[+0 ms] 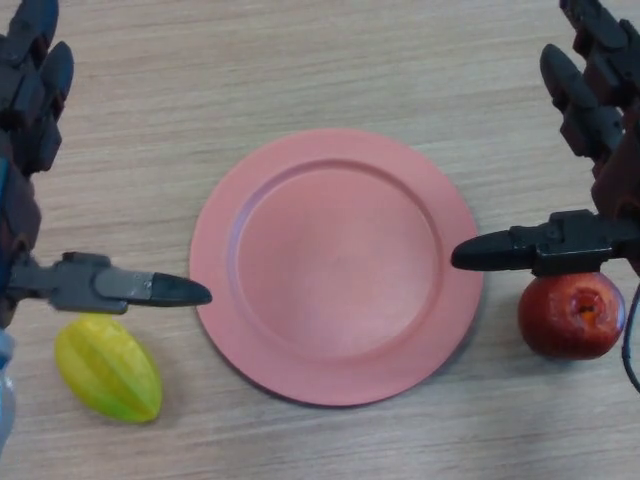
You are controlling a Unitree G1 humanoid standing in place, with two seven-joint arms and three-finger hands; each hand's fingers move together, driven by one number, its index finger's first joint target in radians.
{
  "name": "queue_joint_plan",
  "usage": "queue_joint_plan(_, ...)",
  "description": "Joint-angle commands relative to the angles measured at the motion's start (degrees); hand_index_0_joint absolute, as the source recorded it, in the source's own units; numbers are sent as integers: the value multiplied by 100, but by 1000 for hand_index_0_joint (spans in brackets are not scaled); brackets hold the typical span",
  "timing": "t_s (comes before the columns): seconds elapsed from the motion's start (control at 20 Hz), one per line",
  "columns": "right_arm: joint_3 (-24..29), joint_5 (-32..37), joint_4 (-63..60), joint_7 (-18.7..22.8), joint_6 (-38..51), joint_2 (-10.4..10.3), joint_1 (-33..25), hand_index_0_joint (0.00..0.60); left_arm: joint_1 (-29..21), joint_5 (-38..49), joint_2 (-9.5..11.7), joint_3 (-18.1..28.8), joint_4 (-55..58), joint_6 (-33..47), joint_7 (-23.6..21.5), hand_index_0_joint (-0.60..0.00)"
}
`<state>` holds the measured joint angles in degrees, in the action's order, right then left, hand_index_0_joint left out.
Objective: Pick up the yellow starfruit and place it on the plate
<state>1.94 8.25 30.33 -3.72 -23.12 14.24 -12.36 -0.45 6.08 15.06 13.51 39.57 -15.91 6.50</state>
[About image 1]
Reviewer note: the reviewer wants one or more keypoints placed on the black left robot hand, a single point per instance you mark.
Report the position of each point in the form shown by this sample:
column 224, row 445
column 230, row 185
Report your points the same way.
column 30, row 100

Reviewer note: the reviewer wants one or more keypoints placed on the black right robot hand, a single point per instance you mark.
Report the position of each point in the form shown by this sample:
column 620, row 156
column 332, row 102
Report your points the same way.
column 570, row 242

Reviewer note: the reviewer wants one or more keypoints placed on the yellow starfruit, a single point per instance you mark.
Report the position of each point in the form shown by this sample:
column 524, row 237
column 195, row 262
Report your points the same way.
column 107, row 372

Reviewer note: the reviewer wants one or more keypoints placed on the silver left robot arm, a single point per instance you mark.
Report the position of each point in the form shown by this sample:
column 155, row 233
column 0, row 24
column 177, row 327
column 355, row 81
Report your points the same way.
column 5, row 390

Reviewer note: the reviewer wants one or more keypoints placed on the pink round plate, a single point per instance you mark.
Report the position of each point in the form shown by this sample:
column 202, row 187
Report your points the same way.
column 335, row 265

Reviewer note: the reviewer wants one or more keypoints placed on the red apple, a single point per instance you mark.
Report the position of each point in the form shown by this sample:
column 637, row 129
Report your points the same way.
column 557, row 320

